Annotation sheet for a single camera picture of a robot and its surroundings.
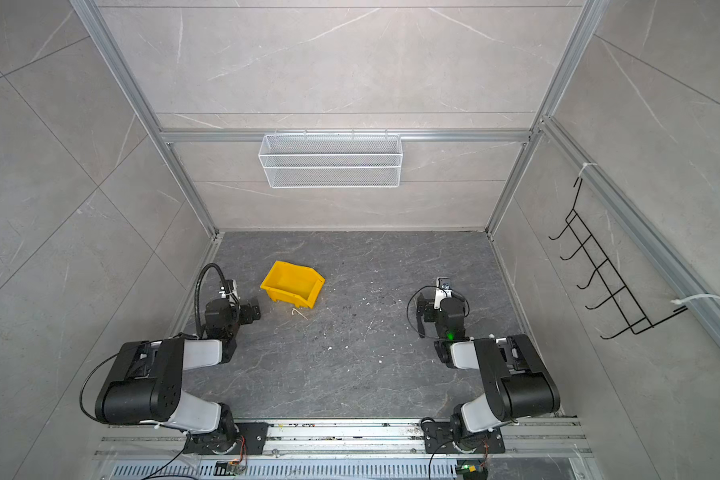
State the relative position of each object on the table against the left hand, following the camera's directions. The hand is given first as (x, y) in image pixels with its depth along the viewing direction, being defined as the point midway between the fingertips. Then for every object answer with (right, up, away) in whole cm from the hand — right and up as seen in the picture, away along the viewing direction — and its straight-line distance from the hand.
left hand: (238, 292), depth 93 cm
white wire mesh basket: (+29, +45, +7) cm, 54 cm away
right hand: (+64, +1, +1) cm, 64 cm away
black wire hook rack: (+95, -1, -36) cm, 101 cm away
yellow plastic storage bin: (+17, +2, +10) cm, 20 cm away
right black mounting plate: (+59, -34, -20) cm, 71 cm away
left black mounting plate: (+12, -35, -20) cm, 42 cm away
